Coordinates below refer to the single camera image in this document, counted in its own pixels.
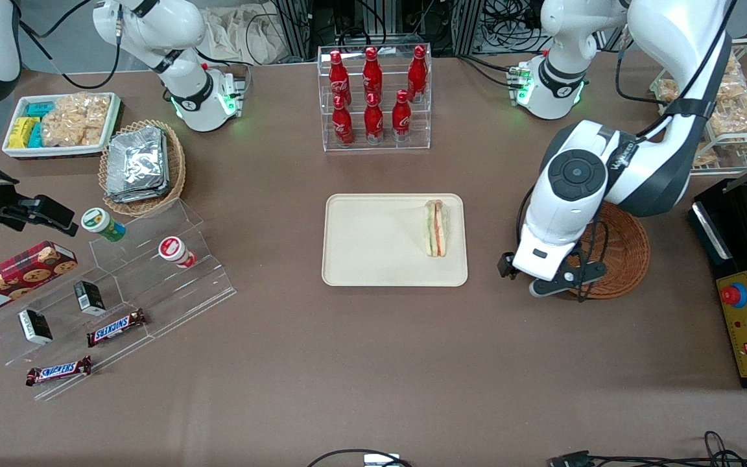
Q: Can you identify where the triangular sandwich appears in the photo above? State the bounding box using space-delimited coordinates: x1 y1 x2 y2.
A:
423 200 449 257

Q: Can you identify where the round brown wicker basket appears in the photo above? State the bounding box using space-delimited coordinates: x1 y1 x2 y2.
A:
565 201 651 300

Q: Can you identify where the white rectangular snack tray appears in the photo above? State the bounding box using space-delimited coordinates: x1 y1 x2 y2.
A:
2 92 121 159

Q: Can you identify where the oval light wicker basket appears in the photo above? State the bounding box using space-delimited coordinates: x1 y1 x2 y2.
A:
98 119 187 217

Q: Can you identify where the beige plastic tray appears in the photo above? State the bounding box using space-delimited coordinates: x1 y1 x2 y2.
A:
322 193 469 287

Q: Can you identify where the green lid snack cup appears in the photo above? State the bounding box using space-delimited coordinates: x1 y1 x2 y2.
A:
81 208 126 243

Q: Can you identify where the red tartan cookie box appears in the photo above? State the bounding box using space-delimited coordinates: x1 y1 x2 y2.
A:
0 241 78 320

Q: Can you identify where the yellow snack pack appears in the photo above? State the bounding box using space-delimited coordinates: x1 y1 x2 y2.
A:
8 117 40 149

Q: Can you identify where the small black box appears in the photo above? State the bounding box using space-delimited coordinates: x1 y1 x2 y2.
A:
73 280 106 317
18 309 54 345

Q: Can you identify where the silver foil pack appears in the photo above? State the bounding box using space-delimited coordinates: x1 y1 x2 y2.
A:
108 126 169 189
105 180 171 204

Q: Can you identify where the brown snickers bar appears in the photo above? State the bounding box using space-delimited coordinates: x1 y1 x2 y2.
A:
25 355 93 387
86 308 148 348

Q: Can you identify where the clear acrylic stepped shelf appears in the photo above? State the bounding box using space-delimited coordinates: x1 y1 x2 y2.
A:
0 198 238 401

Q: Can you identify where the red lid snack cup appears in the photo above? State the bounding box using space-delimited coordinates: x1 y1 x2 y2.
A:
158 236 197 269

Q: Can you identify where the black machine housing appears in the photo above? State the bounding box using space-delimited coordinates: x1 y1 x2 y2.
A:
690 176 747 390

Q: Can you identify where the clear acrylic bottle rack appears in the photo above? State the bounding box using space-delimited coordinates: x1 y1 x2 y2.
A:
317 43 433 152

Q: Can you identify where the red cola bottle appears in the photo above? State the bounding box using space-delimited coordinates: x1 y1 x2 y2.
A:
392 90 412 142
328 50 352 108
364 92 385 145
362 47 383 104
407 45 429 103
331 95 355 147

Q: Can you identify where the beige cloth bag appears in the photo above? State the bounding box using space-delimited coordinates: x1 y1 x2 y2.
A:
202 5 287 66

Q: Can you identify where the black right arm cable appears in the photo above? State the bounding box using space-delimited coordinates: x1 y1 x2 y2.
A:
18 0 123 90

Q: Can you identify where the black tangled cable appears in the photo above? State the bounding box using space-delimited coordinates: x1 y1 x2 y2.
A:
589 431 747 467

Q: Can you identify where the aluminium frame post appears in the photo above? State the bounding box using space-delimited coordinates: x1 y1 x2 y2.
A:
453 0 484 56
275 0 313 60

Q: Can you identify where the black looped cable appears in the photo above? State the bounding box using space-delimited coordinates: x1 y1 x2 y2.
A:
307 449 413 467

